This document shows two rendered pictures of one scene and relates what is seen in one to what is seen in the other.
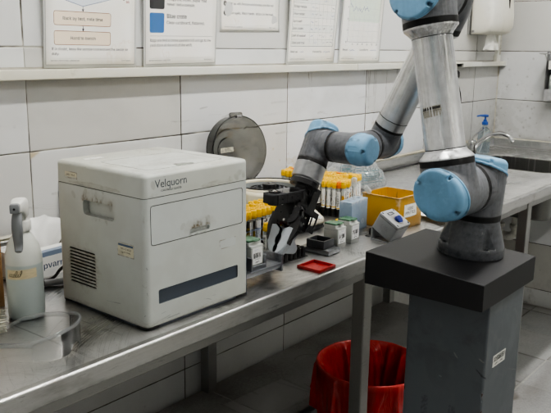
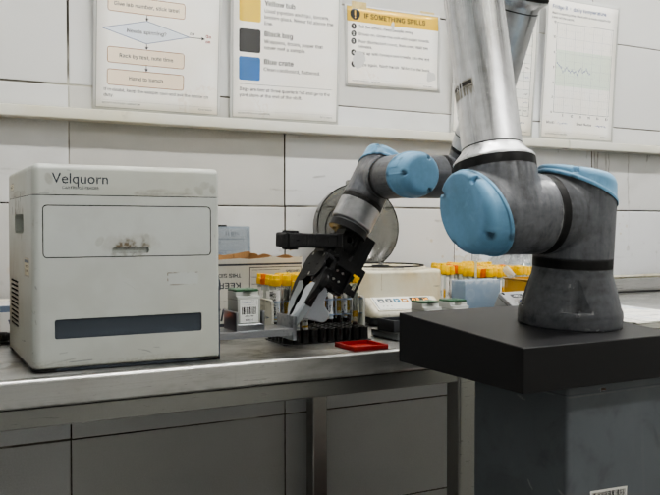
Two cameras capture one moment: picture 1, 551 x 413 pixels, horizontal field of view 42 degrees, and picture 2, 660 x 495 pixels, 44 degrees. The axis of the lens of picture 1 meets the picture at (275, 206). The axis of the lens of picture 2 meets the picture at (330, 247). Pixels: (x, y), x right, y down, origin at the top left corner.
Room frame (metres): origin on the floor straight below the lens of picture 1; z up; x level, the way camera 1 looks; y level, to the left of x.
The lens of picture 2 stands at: (0.36, -0.59, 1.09)
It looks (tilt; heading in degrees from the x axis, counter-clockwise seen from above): 1 degrees down; 22
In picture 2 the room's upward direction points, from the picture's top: straight up
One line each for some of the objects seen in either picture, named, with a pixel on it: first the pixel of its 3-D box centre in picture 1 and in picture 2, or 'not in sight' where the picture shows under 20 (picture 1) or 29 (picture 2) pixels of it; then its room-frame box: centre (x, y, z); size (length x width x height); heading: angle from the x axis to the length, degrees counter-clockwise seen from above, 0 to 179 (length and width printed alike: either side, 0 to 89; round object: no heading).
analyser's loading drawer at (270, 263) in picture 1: (243, 266); (231, 326); (1.54, 0.07, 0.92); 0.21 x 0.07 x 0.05; 140
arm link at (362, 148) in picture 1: (356, 147); (412, 176); (1.70, -0.19, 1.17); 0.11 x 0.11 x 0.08; 49
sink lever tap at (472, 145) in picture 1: (494, 142); not in sight; (3.58, -1.09, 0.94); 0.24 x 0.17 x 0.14; 50
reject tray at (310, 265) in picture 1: (316, 265); (360, 345); (1.69, -0.10, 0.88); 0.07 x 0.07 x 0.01; 50
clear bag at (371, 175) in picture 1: (361, 167); not in sight; (2.78, -0.33, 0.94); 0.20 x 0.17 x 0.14; 122
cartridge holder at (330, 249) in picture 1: (320, 244); (396, 328); (1.83, -0.12, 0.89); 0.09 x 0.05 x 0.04; 53
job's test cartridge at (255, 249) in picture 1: (249, 253); (244, 309); (1.56, 0.06, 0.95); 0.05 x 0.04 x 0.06; 50
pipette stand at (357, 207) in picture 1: (352, 215); (475, 303); (2.03, -0.23, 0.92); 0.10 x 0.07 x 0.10; 147
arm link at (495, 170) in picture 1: (477, 182); (571, 211); (1.61, -0.46, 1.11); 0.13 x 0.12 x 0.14; 139
